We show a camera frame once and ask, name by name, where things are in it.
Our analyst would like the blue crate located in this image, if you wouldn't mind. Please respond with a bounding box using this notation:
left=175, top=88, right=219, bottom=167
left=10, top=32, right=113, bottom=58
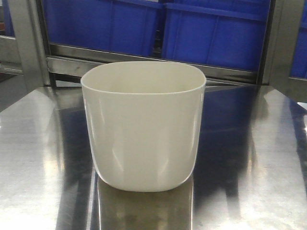
left=162, top=0, right=270, bottom=71
left=291, top=11, right=307, bottom=79
left=2, top=0, right=15, bottom=37
left=43, top=0, right=163, bottom=56

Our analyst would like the blue crate far right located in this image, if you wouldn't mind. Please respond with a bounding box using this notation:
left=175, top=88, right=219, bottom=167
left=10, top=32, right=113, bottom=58
left=291, top=11, right=307, bottom=79

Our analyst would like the blue crate far left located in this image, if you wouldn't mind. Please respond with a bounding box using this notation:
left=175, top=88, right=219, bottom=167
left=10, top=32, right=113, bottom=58
left=2, top=0, right=15, bottom=37

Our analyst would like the stainless steel shelf frame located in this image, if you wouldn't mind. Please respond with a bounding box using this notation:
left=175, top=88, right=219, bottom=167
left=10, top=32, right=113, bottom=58
left=0, top=0, right=307, bottom=103

